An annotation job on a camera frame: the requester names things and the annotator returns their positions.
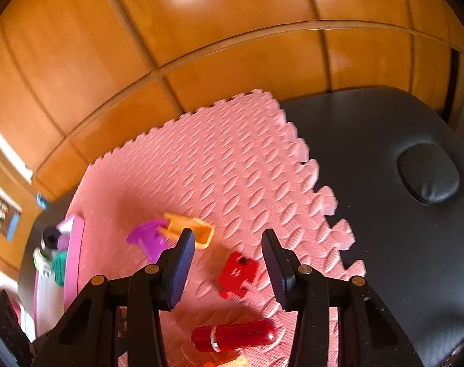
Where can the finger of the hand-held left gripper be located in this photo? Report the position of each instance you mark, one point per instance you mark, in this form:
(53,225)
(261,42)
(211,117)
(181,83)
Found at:
(8,325)

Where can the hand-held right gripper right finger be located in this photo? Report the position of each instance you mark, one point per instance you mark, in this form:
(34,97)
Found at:
(276,271)

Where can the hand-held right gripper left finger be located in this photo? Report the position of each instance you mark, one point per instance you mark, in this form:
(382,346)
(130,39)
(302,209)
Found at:
(180,271)

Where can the red puzzle piece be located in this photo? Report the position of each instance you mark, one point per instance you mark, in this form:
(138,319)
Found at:
(237,275)

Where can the orange plastic mould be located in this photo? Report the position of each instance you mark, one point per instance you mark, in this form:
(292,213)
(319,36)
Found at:
(190,229)

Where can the purple plastic mould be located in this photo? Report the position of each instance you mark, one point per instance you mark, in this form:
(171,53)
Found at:
(146,237)

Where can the teal plastic mould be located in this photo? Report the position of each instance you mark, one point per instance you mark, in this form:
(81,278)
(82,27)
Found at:
(59,269)

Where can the red metallic cylinder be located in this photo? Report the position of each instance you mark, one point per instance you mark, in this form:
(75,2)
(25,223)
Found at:
(236,336)

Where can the pink shallow box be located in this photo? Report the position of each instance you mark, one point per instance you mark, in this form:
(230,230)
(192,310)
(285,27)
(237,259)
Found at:
(73,260)

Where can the orange linked cubes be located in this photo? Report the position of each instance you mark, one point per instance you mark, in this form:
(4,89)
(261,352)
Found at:
(228,362)

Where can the wooden door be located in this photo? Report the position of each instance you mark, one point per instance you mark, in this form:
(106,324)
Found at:
(10,254)

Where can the pink foam puzzle mat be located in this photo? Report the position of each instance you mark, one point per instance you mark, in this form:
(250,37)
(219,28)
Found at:
(224,153)

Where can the black oval cushion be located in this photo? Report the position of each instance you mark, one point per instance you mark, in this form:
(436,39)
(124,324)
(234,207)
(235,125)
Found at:
(428,174)

